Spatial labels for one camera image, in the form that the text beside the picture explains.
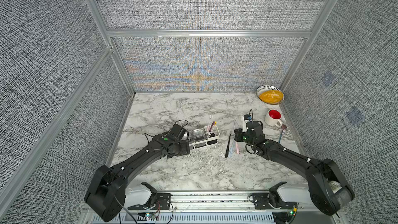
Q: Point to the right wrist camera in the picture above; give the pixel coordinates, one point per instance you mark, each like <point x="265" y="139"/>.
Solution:
<point x="245" y="119"/>

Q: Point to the light blue toothbrush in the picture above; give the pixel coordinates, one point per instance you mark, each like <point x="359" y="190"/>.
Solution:
<point x="231" y="150"/>

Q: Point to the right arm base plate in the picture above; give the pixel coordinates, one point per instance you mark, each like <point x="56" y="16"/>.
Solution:
<point x="263" y="201"/>

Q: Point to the clear plastic cup right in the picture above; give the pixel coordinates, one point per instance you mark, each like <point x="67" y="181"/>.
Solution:
<point x="199" y="135"/>

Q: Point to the patterned white bowl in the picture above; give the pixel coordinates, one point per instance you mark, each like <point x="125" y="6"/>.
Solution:
<point x="264" y="88"/>

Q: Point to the purple toothbrush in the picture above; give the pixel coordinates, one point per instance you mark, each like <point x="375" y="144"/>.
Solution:
<point x="212" y="126"/>

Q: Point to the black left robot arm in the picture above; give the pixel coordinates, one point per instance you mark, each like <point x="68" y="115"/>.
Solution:
<point x="106" y="192"/>

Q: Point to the white vented cable duct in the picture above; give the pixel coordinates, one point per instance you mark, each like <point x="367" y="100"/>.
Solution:
<point x="210" y="218"/>

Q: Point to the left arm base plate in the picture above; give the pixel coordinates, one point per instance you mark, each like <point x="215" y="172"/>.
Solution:
<point x="154" y="202"/>

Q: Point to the cream toothbrush holder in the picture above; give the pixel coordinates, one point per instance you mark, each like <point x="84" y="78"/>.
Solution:
<point x="212" y="139"/>

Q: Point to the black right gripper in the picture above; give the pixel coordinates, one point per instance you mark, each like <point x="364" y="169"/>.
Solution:
<point x="237" y="133"/>

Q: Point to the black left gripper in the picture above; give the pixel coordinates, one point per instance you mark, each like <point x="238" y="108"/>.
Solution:
<point x="185" y="149"/>

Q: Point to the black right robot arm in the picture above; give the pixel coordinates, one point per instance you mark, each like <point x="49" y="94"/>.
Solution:
<point x="328" y="188"/>

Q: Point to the white mug red inside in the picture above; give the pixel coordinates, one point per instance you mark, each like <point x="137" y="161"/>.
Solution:
<point x="273" y="118"/>

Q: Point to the black toothbrush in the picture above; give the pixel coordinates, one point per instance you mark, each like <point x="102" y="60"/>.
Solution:
<point x="228" y="145"/>

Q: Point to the iridescent purple blue spoon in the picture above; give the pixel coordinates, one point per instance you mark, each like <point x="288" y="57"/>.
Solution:
<point x="283" y="129"/>

